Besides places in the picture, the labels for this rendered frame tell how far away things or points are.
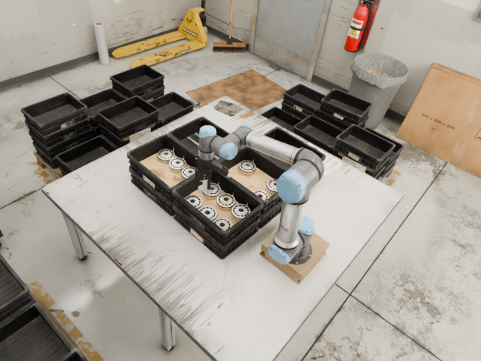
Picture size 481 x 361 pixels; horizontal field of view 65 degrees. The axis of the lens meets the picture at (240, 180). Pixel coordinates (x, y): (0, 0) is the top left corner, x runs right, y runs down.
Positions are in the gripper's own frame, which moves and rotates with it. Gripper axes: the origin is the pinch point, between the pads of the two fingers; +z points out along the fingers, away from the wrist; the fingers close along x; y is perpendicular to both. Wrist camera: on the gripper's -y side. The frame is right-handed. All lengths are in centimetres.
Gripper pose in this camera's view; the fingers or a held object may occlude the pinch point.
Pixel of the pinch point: (208, 190)
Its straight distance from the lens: 189.8
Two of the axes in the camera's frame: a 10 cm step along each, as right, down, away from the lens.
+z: -1.0, 7.9, 6.0
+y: -9.9, -0.5, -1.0
